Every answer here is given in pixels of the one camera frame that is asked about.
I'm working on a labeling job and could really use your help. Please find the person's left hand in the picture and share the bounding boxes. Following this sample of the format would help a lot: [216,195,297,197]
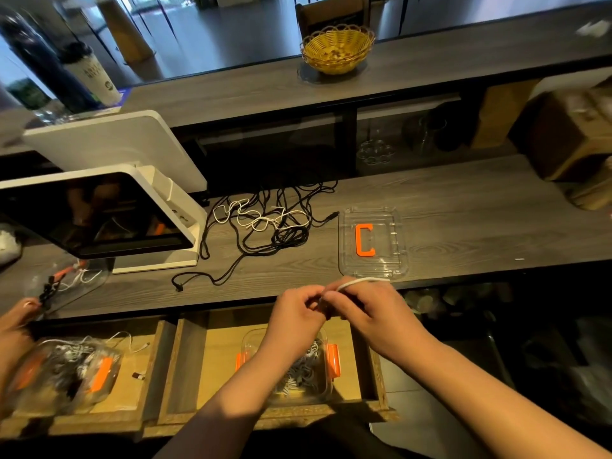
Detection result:
[260,284,331,364]

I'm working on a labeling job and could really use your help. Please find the person's right hand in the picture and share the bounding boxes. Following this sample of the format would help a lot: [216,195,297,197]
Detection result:
[320,279,436,364]

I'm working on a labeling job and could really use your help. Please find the clear container drawer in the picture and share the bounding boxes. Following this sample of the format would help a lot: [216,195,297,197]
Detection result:
[10,337,124,417]
[234,328,342,407]

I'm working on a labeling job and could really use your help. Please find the person's left forearm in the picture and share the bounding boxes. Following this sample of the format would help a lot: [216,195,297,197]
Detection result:
[157,349,307,459]

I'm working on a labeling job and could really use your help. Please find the person's right forearm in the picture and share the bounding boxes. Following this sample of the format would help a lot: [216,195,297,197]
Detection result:
[406,334,608,459]

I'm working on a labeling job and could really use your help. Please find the brown cardboard box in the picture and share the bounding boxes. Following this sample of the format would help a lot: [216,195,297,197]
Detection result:
[521,85,612,182]

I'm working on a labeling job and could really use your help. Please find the wooden drawer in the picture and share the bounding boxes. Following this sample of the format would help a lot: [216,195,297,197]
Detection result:
[153,305,398,428]
[0,318,176,441]

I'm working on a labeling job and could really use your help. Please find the white touchscreen monitor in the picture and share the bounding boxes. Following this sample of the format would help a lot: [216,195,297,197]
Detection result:
[0,165,207,275]

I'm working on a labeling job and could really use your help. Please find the grey wooden bar counter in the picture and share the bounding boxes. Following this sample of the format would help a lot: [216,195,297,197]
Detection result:
[0,3,612,130]

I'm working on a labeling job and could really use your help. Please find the flat cardboard sheet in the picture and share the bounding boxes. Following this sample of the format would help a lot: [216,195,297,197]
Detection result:
[473,79,539,149]

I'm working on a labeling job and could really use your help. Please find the white customer display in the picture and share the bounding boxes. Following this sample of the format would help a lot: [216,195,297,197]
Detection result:
[21,110,208,194]

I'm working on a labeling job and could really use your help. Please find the yellow woven basket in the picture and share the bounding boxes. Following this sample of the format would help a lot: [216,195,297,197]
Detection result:
[300,24,377,75]

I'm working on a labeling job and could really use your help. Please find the white headset device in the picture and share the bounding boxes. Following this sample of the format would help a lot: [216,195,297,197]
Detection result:
[0,224,22,268]

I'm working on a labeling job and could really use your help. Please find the brown wooden chair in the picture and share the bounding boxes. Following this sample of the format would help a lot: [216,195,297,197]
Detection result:
[296,0,372,39]

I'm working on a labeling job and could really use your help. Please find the white paper coffee cup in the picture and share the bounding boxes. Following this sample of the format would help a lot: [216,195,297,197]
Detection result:
[57,41,124,107]

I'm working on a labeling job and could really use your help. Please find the round wooden table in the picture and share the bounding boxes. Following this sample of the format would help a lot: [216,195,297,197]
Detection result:
[96,0,156,65]

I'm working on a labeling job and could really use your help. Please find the clear plastic water bottle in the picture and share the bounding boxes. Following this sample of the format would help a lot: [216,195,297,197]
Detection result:
[0,76,54,125]

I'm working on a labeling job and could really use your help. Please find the black thermos bottle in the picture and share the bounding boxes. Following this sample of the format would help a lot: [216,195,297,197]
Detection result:
[0,9,97,115]

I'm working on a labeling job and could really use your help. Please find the clear lid orange handle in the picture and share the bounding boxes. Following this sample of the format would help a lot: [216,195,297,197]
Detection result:
[24,258,111,314]
[337,207,411,281]

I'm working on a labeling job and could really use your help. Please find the black cable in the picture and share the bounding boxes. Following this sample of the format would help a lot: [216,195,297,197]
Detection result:
[172,253,248,293]

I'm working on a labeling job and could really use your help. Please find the bundle of black cables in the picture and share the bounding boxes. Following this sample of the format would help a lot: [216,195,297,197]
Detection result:
[196,181,340,259]

